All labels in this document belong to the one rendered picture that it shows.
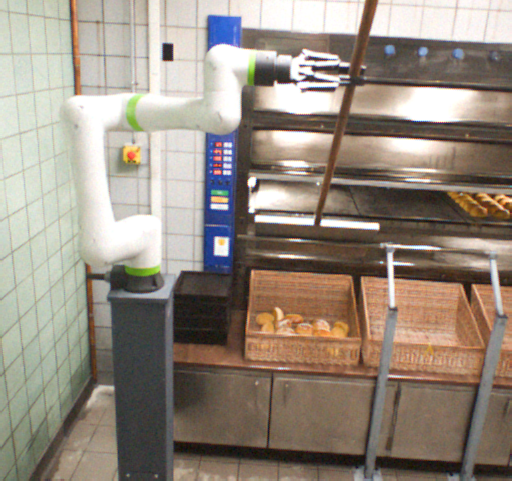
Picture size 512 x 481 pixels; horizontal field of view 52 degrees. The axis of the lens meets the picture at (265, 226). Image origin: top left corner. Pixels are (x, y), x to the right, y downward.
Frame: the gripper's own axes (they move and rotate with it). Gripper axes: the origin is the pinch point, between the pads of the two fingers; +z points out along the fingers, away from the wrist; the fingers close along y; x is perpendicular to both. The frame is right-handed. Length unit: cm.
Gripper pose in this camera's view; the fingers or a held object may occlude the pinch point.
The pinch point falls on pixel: (352, 75)
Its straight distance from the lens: 149.1
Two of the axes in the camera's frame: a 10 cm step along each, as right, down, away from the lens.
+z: 10.0, 0.7, -0.1
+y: -0.7, 9.2, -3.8
